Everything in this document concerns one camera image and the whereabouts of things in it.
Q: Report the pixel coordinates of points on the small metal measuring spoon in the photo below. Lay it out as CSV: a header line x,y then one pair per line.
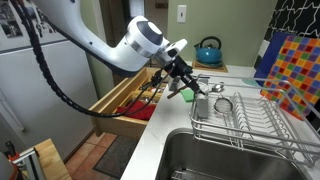
x,y
217,88

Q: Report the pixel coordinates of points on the stainless steel sink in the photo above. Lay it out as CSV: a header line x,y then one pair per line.
x,y
216,156

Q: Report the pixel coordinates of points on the red cloth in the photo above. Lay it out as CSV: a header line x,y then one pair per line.
x,y
140,111

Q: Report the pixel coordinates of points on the blue box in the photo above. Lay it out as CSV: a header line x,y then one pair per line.
x,y
271,56

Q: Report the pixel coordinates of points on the wooden drawer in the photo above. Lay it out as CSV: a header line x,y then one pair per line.
x,y
116,125

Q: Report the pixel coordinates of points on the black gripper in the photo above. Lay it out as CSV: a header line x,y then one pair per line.
x,y
180,70

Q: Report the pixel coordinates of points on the white refrigerator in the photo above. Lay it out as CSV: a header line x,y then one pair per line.
x,y
40,110

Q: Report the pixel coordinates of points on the red black clamp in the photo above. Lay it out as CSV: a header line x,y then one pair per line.
x,y
13,156

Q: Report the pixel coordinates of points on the teal kettle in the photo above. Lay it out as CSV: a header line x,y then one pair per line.
x,y
208,55

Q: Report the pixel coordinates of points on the wooden trivet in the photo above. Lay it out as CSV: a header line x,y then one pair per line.
x,y
221,69

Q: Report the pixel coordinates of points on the grey floor mat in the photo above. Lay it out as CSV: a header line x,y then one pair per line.
x,y
116,156

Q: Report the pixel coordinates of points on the pale teal coaster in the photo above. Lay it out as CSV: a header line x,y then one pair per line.
x,y
250,82

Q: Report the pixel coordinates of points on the steel sink bottom grid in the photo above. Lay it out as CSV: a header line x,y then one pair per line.
x,y
181,175

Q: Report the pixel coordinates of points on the aluminium frame rail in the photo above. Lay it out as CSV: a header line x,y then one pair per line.
x,y
30,163

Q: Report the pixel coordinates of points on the white light switch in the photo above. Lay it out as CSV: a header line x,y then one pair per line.
x,y
181,13

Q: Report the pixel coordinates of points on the green sponge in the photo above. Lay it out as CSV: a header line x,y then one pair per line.
x,y
187,96

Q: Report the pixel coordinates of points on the light wooden block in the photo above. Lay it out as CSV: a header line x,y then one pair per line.
x,y
50,160

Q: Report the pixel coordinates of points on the grey utensil drying holder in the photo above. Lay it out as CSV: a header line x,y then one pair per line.
x,y
202,108

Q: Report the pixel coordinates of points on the brown wall plaque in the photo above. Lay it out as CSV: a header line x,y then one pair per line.
x,y
161,5

